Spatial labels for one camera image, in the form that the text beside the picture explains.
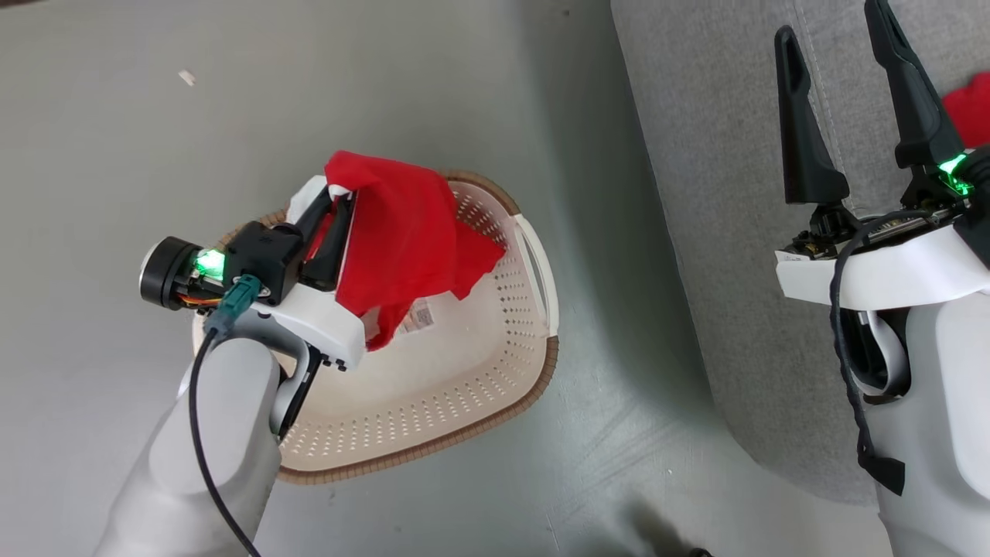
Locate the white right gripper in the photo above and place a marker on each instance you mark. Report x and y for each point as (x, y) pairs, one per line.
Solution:
(905, 267)

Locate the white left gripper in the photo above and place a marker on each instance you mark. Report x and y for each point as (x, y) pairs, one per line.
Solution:
(317, 329)

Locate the red cloth garment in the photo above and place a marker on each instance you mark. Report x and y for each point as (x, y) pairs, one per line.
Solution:
(971, 108)
(402, 232)

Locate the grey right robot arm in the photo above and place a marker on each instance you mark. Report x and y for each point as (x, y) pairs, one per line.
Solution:
(943, 433)

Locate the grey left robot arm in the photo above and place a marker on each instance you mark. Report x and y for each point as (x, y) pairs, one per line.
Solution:
(224, 433)

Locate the grey fabric sofa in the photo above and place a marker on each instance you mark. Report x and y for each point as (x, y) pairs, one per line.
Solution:
(719, 232)

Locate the cream perforated laundry basket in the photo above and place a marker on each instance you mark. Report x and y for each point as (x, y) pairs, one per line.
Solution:
(448, 387)

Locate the small white paper scrap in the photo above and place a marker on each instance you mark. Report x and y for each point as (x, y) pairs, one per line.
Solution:
(186, 76)

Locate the teal left camera plug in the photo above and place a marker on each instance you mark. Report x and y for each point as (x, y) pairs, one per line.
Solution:
(236, 300)

